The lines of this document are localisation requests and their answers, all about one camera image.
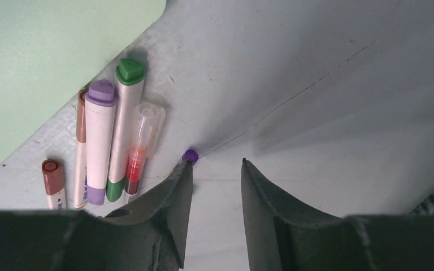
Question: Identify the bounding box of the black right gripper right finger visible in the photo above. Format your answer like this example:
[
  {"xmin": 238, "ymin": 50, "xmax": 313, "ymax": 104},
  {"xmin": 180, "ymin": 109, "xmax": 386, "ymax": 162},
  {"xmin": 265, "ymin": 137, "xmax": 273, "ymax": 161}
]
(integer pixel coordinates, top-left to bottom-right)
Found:
[{"xmin": 241, "ymin": 160, "xmax": 434, "ymax": 270}]

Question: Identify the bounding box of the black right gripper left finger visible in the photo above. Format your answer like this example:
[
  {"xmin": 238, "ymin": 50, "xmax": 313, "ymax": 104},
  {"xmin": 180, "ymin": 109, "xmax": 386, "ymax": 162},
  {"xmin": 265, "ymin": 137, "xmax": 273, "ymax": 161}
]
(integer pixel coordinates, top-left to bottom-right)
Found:
[{"xmin": 0, "ymin": 161, "xmax": 193, "ymax": 270}]

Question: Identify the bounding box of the green capped white marker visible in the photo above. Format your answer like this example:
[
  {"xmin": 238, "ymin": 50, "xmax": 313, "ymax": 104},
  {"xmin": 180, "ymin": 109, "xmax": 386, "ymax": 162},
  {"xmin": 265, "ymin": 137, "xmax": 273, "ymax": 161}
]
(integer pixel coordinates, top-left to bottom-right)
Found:
[{"xmin": 181, "ymin": 149, "xmax": 199, "ymax": 165}]

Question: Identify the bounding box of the clear red ink pen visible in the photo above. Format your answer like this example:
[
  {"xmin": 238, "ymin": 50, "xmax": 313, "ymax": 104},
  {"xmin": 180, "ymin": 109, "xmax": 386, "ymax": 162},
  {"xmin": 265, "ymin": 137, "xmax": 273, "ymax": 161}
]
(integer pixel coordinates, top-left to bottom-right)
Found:
[{"xmin": 124, "ymin": 102, "xmax": 166, "ymax": 204}]

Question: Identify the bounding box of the brown capped white marker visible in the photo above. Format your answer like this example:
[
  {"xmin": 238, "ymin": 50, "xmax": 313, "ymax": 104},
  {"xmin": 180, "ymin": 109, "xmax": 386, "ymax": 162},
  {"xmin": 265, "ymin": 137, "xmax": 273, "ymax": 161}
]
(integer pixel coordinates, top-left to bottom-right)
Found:
[{"xmin": 72, "ymin": 89, "xmax": 88, "ymax": 209}]

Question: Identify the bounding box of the red capped white marker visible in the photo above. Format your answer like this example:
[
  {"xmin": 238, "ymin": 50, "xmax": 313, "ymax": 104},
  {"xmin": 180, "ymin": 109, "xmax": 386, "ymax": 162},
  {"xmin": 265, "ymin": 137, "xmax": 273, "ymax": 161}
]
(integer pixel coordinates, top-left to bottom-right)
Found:
[{"xmin": 41, "ymin": 159, "xmax": 67, "ymax": 209}]

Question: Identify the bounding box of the purple capped marker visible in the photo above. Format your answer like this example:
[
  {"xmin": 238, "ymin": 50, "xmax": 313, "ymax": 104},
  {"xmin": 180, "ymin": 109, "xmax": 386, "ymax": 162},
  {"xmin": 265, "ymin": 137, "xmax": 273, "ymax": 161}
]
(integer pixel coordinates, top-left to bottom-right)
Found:
[{"xmin": 85, "ymin": 79, "xmax": 117, "ymax": 206}]

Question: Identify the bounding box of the green capped short marker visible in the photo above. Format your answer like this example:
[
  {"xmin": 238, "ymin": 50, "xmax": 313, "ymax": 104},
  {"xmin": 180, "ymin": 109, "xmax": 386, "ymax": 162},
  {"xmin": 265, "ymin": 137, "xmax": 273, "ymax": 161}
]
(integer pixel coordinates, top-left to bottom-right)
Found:
[{"xmin": 106, "ymin": 58, "xmax": 145, "ymax": 202}]

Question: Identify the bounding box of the green clipboard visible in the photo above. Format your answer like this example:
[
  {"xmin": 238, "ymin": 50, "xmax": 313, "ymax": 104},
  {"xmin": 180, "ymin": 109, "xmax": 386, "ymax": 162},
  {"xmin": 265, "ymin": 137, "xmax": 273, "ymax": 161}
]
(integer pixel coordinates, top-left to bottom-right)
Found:
[{"xmin": 0, "ymin": 0, "xmax": 166, "ymax": 163}]

